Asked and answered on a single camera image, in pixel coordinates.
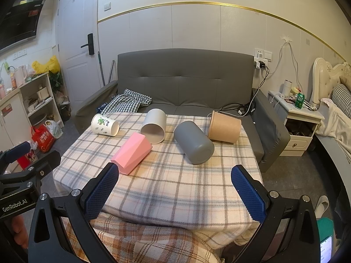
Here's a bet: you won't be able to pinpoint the checkered pillow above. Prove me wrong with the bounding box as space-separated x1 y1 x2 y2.
331 84 351 117

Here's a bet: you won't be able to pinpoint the white door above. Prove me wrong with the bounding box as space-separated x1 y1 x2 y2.
57 0 103 113

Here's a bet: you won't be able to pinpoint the smartphone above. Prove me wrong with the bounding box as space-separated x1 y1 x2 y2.
320 236 333 263

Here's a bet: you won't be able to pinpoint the red shopping bag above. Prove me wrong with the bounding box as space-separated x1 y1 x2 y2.
31 124 55 153

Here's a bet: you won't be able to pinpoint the light grey cup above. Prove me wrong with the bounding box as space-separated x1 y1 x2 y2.
140 109 167 144

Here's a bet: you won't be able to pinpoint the white tumbler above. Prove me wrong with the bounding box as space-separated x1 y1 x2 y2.
282 80 292 97

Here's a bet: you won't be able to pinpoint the yellow plastic bag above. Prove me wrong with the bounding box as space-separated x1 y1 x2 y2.
32 55 61 74

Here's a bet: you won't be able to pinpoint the green bottle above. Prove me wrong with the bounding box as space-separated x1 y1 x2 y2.
294 92 304 109

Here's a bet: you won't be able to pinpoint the wall socket with chargers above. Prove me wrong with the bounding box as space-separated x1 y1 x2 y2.
254 48 272 69

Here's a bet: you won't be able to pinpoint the dark grey cup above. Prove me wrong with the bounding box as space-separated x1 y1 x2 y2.
174 121 215 164

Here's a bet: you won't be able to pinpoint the white nightstand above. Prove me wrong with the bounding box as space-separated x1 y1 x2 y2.
268 90 324 157

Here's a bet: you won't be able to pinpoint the white slipper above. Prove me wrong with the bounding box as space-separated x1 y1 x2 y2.
314 195 330 219

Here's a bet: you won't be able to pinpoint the black charging cable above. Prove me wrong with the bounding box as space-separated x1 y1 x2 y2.
218 62 271 116

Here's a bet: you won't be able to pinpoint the orange plaid blanket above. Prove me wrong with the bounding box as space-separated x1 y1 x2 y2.
90 213 223 263

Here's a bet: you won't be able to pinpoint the white bed sheet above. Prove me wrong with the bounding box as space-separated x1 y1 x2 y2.
316 98 351 162

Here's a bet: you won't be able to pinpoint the cream bed headboard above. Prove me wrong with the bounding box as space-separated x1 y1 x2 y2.
310 58 350 107

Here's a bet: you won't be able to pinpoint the plaid tablecloth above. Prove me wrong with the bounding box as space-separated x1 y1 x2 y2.
54 113 261 231

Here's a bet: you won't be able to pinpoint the tan brown cup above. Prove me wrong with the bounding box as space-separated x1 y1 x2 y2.
208 111 242 144

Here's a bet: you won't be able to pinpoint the black range hood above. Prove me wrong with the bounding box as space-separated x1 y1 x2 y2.
1 0 46 52

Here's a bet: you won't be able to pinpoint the white shelf unit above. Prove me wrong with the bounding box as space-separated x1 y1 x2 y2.
20 73 64 128

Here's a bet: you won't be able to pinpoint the pink angular cup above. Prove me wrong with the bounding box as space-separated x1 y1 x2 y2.
111 132 152 175

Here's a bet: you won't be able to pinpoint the black door handle lock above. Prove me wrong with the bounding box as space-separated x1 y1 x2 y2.
80 33 95 56

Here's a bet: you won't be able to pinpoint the grey sofa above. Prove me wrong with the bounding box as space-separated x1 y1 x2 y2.
73 49 290 172

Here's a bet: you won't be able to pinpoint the white cup green print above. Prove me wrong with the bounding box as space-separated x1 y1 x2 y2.
90 114 120 137

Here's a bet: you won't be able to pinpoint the checkered green cloth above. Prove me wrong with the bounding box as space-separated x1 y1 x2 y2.
101 89 152 116

